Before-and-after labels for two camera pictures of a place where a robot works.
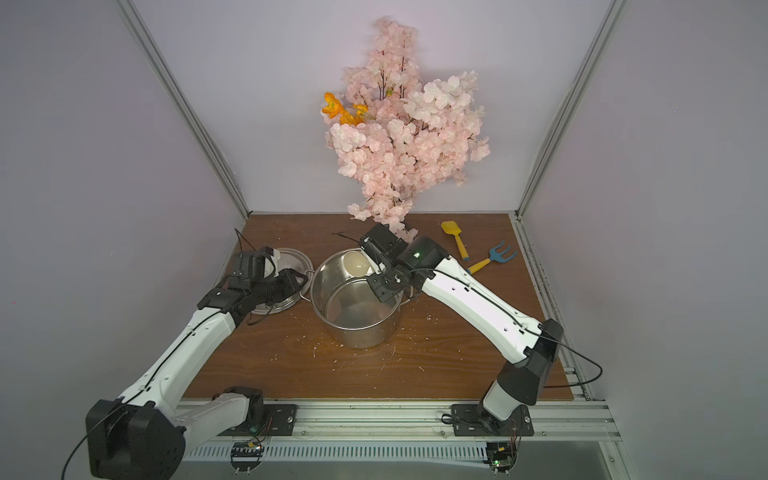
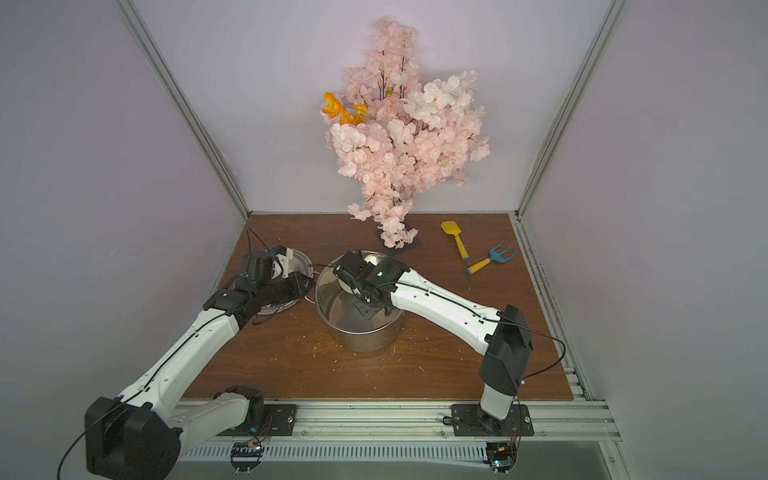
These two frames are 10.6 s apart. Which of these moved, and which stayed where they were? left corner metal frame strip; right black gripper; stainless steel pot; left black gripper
Moved: right black gripper
Stayed: left corner metal frame strip; left black gripper; stainless steel pot
